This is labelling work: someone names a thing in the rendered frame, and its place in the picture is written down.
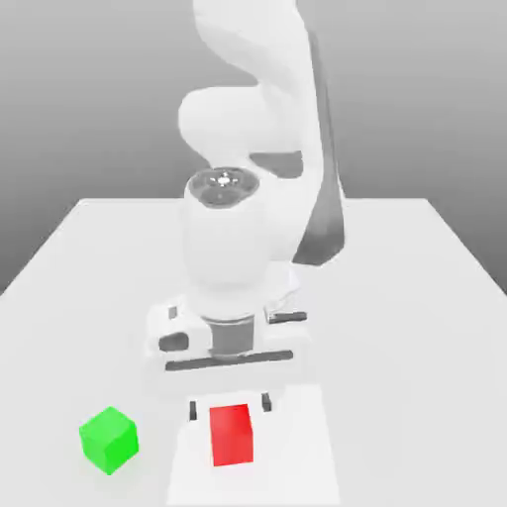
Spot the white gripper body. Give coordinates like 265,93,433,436
156,345,309,397

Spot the small red cube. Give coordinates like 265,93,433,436
208,403,255,468

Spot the small green cube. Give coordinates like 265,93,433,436
77,405,141,477

